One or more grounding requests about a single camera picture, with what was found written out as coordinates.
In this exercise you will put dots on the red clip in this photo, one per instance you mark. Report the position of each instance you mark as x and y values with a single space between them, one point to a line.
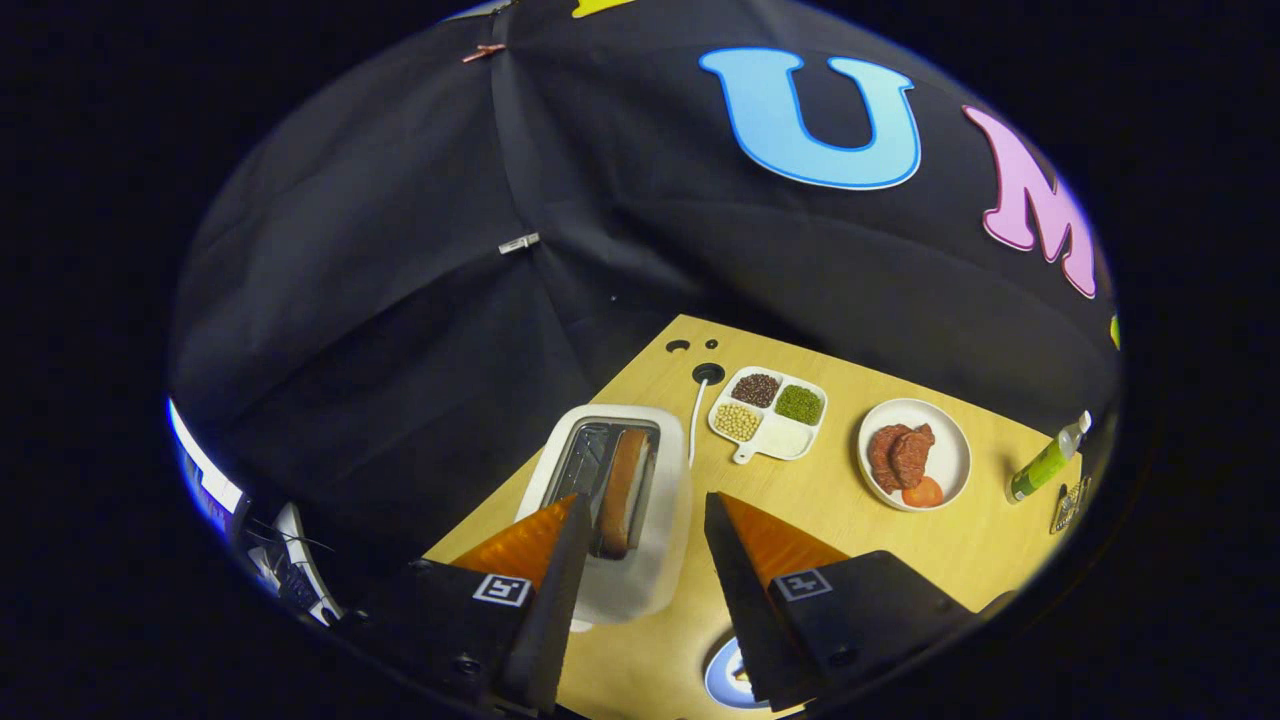
483 50

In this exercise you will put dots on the white divided dish with beans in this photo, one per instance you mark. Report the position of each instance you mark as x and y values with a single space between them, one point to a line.
782 440

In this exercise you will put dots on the round white plate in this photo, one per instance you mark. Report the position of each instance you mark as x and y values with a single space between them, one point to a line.
948 450

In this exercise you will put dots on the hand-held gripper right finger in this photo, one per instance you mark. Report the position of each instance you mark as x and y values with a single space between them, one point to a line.
745 610

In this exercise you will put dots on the white toaster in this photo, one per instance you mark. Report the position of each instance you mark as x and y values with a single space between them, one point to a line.
662 560

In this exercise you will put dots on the bread slice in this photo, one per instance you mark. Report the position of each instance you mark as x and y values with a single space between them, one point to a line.
625 490

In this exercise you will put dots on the brown meat slice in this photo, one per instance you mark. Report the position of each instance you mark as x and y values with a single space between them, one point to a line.
882 455
915 455

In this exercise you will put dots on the red tomato slice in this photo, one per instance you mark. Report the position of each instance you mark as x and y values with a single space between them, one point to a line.
923 493

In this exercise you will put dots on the white clip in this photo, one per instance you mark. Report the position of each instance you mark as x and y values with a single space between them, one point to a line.
519 243

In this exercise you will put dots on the blue round plate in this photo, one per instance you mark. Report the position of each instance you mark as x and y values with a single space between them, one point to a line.
720 675

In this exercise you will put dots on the black backdrop cloth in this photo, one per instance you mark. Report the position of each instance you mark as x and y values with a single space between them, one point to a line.
400 300

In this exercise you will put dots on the green drink bottle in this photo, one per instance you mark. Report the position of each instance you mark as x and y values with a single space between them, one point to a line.
1040 470

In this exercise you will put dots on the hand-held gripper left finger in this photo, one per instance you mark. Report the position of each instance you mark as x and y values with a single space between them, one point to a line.
560 600

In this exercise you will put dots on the white curved frame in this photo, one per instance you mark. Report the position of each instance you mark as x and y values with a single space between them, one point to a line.
290 525

